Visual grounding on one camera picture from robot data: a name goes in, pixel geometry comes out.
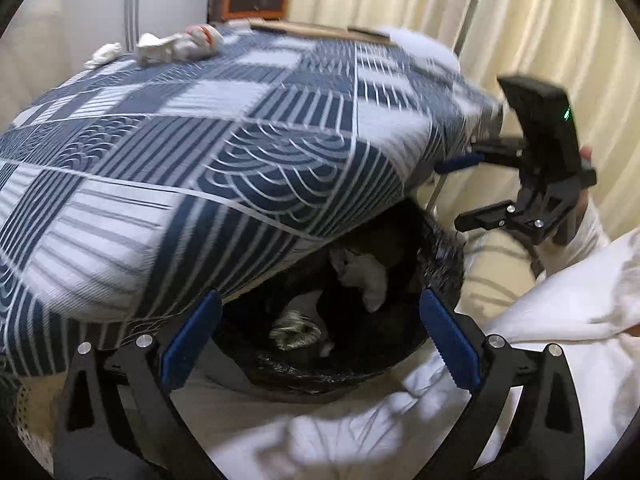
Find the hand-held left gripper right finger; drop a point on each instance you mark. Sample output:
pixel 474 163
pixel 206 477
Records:
pixel 450 342

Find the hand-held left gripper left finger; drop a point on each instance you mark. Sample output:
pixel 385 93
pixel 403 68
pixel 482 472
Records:
pixel 192 340

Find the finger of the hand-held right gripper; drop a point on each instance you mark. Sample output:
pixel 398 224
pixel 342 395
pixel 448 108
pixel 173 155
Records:
pixel 480 217
pixel 460 162

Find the black bag lined bin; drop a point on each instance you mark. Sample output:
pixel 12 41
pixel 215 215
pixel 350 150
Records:
pixel 435 260

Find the large white tissue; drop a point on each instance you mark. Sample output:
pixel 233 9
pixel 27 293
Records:
pixel 367 277

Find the person's right hand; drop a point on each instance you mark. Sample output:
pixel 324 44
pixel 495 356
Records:
pixel 586 153

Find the metal table leg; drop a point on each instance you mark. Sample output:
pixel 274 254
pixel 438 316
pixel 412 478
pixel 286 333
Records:
pixel 434 192

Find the cream curtain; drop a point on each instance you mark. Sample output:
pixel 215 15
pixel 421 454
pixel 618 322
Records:
pixel 550 20

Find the white chair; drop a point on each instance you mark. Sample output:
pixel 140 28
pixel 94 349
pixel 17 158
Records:
pixel 425 45

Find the wooden cutting board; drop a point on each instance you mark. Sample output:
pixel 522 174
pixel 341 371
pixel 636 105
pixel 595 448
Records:
pixel 320 30

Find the blue patterned tablecloth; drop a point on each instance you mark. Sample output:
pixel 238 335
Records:
pixel 200 135

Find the small white crumpled tissue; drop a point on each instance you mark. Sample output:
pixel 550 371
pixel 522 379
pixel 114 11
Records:
pixel 102 54

